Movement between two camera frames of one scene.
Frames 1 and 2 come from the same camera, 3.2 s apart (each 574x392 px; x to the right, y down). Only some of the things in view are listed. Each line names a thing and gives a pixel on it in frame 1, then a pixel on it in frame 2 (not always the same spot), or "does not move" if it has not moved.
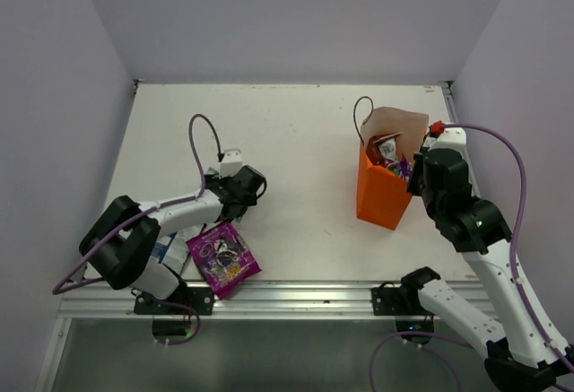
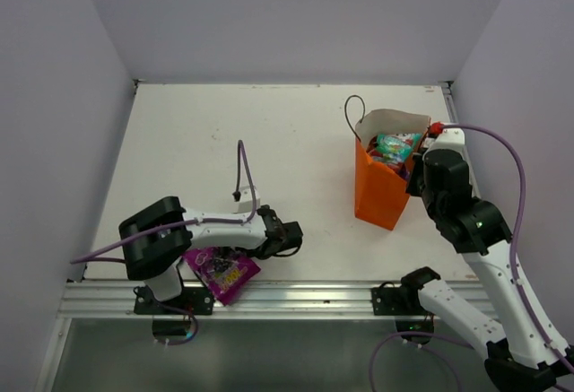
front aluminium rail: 108,300 does not move
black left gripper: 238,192 -> 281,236
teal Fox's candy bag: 212,171 -> 396,148
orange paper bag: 382,194 does not move
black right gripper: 413,186 does not move
